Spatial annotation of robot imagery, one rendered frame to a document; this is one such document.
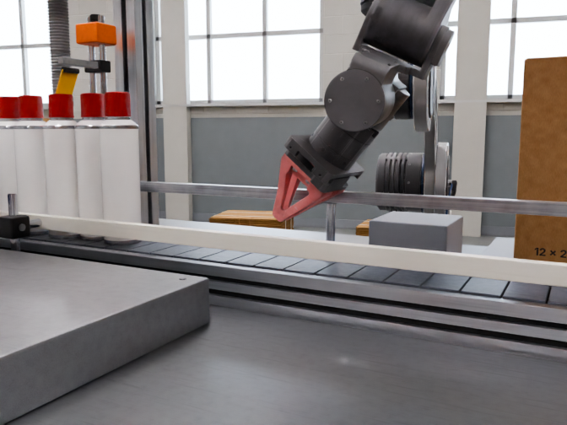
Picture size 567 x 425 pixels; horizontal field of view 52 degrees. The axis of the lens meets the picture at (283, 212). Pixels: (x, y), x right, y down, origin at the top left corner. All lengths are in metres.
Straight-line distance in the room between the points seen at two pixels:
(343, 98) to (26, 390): 0.35
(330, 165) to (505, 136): 5.54
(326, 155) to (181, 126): 6.16
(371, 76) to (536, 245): 0.35
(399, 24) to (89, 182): 0.47
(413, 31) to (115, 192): 0.44
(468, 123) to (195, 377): 5.62
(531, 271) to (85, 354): 0.39
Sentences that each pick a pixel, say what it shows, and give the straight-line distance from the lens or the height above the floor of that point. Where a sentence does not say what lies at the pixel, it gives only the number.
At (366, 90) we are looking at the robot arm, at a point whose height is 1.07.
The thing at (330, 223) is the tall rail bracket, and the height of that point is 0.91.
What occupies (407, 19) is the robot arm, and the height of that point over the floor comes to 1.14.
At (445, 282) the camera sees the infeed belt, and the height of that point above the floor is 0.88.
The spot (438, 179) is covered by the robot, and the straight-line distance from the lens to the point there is 1.68.
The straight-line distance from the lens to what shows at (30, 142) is 0.92.
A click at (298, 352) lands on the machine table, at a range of 0.55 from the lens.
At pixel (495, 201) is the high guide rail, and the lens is 0.64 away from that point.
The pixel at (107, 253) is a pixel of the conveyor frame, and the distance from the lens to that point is 0.79.
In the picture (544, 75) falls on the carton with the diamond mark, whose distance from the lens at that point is 0.77.
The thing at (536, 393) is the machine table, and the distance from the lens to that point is 0.51.
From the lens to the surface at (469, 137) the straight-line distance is 6.03.
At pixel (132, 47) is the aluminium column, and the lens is 0.98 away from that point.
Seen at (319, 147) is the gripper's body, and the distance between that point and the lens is 0.63.
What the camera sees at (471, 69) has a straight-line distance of 6.06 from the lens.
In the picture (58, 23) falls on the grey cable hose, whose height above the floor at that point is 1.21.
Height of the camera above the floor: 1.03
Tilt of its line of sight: 8 degrees down
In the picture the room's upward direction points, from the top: straight up
